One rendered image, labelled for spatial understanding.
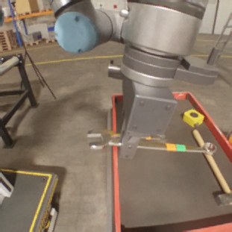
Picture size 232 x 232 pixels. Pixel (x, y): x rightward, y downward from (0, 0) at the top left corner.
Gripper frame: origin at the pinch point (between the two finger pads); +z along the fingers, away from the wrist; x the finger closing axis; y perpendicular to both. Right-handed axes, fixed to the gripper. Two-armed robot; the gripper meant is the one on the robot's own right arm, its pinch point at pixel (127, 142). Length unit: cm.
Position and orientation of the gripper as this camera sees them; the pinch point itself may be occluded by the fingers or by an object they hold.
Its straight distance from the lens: 29.9
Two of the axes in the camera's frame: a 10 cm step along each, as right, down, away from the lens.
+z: -1.7, 8.0, 5.8
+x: 0.1, 5.9, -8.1
